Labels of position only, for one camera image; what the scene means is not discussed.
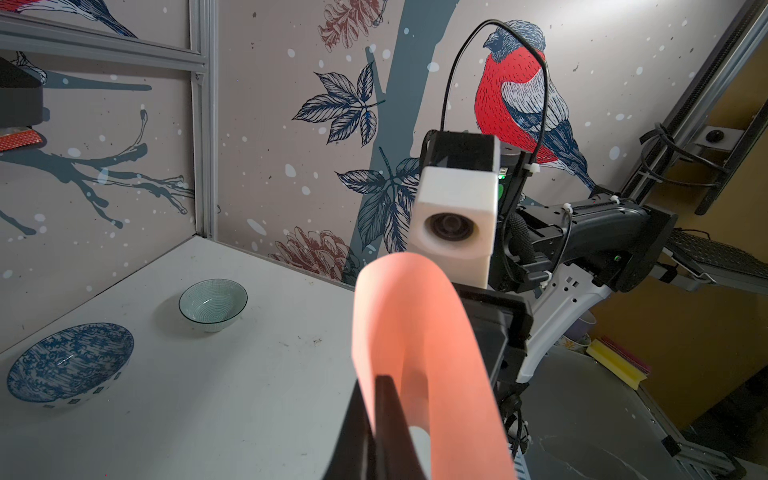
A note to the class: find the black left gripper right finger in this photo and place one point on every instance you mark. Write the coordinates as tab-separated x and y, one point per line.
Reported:
396	457

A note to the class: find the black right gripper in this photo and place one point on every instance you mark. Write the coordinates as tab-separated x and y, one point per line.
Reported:
501	323

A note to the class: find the yellow sponge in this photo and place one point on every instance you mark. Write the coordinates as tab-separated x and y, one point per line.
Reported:
624	365

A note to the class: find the black keyboard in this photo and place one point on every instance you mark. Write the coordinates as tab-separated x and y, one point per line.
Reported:
705	252

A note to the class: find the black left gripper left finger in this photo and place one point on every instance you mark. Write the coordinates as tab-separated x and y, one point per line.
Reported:
354	455

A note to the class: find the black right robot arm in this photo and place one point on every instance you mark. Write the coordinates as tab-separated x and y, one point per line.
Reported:
550	265

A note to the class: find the teal striped ceramic bowl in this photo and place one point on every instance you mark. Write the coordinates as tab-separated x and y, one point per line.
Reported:
214	304

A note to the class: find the blue patterned ceramic bowl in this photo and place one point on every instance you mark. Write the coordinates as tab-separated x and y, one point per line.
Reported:
71	366

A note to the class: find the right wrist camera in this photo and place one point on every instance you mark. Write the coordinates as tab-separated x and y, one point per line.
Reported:
454	214

